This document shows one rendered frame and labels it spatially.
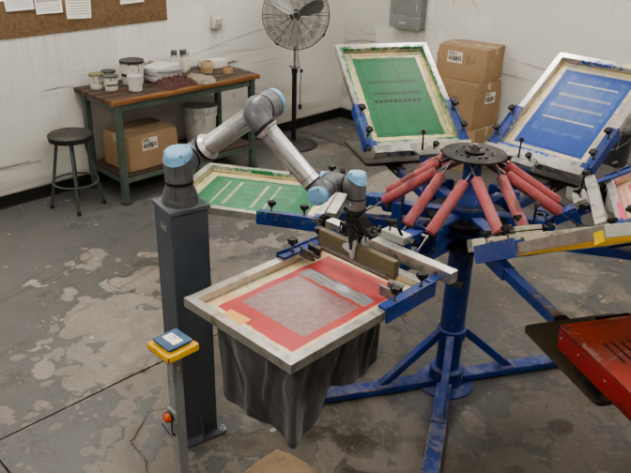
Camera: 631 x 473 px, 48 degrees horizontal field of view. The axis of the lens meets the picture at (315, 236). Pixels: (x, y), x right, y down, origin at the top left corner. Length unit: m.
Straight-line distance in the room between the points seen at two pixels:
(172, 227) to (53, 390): 1.41
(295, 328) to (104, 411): 1.51
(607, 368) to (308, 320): 1.03
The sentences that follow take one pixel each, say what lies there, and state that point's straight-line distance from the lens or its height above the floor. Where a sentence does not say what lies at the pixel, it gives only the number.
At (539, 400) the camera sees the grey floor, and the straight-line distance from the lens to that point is 4.02.
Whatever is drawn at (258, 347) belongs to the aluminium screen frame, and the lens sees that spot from 2.45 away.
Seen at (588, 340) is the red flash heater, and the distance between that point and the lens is 2.47.
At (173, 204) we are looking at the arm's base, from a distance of 2.95.
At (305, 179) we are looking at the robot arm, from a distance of 2.67.
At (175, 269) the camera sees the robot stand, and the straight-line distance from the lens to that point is 3.04.
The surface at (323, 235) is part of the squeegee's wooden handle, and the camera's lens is 2.97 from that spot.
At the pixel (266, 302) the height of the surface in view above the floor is 0.96.
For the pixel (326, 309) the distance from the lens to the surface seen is 2.71.
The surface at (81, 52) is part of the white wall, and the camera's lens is 6.29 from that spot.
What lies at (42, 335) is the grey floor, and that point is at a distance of 4.49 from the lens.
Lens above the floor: 2.38
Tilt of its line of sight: 26 degrees down
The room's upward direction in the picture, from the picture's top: 2 degrees clockwise
